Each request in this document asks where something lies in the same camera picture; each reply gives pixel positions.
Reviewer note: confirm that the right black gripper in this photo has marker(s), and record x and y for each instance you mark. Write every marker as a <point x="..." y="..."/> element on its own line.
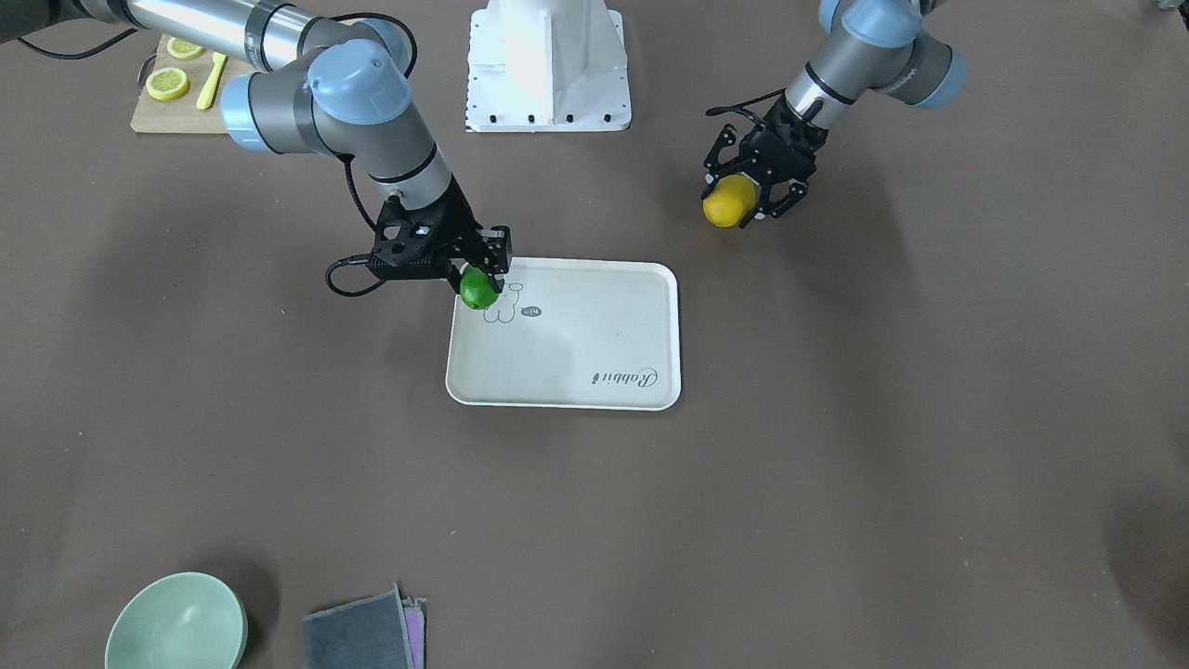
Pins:
<point x="458" y="226"/>

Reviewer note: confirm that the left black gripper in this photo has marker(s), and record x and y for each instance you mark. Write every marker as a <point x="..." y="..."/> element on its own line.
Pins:
<point x="786" y="143"/>

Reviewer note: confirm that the yellow lemon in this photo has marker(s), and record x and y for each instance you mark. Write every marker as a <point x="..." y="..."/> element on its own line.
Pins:
<point x="731" y="202"/>

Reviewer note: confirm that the green lime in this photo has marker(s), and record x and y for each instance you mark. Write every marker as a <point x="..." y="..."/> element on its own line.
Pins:
<point x="478" y="290"/>

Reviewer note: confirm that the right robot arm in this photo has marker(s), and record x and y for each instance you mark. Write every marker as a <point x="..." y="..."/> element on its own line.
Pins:
<point x="340" y="90"/>

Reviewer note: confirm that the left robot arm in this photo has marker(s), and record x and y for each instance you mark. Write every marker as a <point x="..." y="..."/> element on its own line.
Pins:
<point x="871" y="46"/>

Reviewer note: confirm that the white rabbit tray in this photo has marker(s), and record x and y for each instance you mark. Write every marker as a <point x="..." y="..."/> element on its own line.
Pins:
<point x="571" y="333"/>

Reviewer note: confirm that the yellow plastic knife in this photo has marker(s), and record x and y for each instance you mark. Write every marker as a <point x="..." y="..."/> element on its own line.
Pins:
<point x="207" y="95"/>

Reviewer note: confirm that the wooden cutting board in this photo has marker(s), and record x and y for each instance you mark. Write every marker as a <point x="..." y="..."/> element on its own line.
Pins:
<point x="181" y="115"/>

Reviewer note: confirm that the purple cloth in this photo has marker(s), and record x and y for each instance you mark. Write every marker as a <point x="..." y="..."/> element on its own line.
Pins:
<point x="414" y="615"/>

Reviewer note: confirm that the grey folded cloth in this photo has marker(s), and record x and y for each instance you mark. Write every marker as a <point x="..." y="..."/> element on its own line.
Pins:
<point x="366" y="633"/>

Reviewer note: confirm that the mint green bowl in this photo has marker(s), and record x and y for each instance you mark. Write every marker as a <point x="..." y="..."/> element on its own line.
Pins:
<point x="184" y="620"/>

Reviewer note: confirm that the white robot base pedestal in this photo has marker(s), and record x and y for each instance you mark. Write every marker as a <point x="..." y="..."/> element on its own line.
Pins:
<point x="547" y="66"/>

